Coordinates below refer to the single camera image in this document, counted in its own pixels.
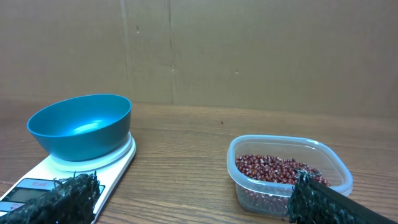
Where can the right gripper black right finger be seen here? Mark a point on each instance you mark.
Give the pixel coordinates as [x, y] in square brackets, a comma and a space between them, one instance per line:
[314, 203]

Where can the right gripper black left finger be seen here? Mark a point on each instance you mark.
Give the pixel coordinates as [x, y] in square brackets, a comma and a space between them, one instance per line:
[72, 201]

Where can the white digital kitchen scale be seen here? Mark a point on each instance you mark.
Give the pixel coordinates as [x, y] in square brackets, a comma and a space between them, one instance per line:
[109, 169]

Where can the teal plastic bowl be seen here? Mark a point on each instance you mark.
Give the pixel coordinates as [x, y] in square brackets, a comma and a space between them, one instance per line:
[83, 127]

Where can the red adzuki beans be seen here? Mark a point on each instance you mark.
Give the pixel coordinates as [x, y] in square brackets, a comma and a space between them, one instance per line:
[275, 169]

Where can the clear plastic food container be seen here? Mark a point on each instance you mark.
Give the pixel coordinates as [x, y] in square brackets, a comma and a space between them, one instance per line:
[272, 198]

